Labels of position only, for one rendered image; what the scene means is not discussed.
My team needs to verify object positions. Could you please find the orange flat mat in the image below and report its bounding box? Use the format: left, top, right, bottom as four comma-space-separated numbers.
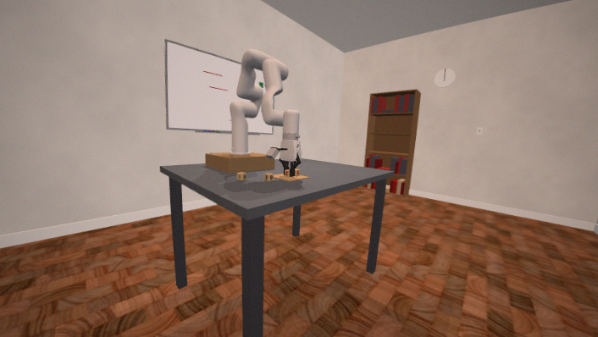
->
274, 174, 308, 181

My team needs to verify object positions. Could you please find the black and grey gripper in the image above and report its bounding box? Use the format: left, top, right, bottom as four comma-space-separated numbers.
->
280, 139, 301, 177

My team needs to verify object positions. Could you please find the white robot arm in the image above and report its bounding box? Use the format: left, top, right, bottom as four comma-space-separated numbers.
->
230, 49, 300, 155

